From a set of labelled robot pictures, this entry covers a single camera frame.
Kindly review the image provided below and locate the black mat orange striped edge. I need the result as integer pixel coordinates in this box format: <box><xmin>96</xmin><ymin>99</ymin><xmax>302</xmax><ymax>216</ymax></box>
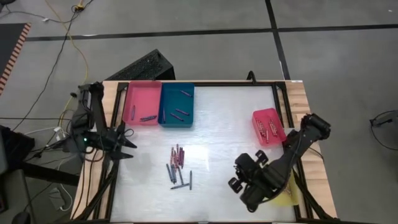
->
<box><xmin>0</xmin><ymin>22</ymin><xmax>33</xmax><ymax>96</ymax></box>

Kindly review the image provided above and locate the yellow floor cable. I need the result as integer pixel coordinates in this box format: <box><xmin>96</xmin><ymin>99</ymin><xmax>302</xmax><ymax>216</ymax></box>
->
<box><xmin>45</xmin><ymin>0</ymin><xmax>90</xmax><ymax>125</ymax></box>

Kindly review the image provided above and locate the grey power adapter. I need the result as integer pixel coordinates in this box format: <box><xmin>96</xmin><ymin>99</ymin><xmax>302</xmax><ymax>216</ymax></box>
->
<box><xmin>49</xmin><ymin>187</ymin><xmax>68</xmax><ymax>210</ymax></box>

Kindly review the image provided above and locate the small red plastic bin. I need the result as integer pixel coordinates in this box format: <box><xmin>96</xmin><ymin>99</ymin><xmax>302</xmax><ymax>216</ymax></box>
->
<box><xmin>251</xmin><ymin>108</ymin><xmax>287</xmax><ymax>147</ymax></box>

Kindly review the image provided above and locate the long black floor cable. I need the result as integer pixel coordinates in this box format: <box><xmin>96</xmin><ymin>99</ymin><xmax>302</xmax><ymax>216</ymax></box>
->
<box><xmin>11</xmin><ymin>0</ymin><xmax>96</xmax><ymax>131</ymax></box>

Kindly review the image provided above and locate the dark fabric bundle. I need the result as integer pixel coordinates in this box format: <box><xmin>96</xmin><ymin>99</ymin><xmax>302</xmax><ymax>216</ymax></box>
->
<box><xmin>0</xmin><ymin>124</ymin><xmax>35</xmax><ymax>164</ymax></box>

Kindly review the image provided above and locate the yellow plastic bin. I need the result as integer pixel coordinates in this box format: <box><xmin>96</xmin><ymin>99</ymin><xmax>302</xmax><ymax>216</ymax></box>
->
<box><xmin>269</xmin><ymin>172</ymin><xmax>300</xmax><ymax>207</ymax></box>

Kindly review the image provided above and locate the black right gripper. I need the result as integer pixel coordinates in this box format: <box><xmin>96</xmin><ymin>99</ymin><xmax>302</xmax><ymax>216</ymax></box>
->
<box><xmin>228</xmin><ymin>150</ymin><xmax>280</xmax><ymax>213</ymax></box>

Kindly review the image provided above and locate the large pink plastic bin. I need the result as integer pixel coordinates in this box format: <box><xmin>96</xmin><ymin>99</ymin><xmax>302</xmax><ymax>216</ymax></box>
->
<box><xmin>121</xmin><ymin>80</ymin><xmax>163</xmax><ymax>126</ymax></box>

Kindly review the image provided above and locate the grey floor device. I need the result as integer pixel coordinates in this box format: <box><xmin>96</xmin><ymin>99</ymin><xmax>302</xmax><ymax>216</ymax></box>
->
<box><xmin>370</xmin><ymin>111</ymin><xmax>398</xmax><ymax>128</ymax></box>

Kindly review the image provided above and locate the blue plastic bin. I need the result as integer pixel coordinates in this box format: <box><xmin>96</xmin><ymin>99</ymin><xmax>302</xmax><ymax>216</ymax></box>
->
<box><xmin>157</xmin><ymin>82</ymin><xmax>195</xmax><ymax>128</ymax></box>

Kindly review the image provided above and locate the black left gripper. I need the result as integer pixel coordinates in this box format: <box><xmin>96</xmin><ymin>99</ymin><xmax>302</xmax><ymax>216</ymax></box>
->
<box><xmin>104</xmin><ymin>124</ymin><xmax>138</xmax><ymax>161</ymax></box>

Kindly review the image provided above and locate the black floor beam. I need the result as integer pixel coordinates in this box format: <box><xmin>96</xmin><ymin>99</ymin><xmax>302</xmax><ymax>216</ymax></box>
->
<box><xmin>21</xmin><ymin>161</ymin><xmax>80</xmax><ymax>187</ymax></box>

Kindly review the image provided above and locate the black metal table frame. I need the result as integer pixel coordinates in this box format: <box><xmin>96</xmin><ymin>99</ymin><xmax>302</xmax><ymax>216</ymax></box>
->
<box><xmin>74</xmin><ymin>80</ymin><xmax>336</xmax><ymax>224</ymax></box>

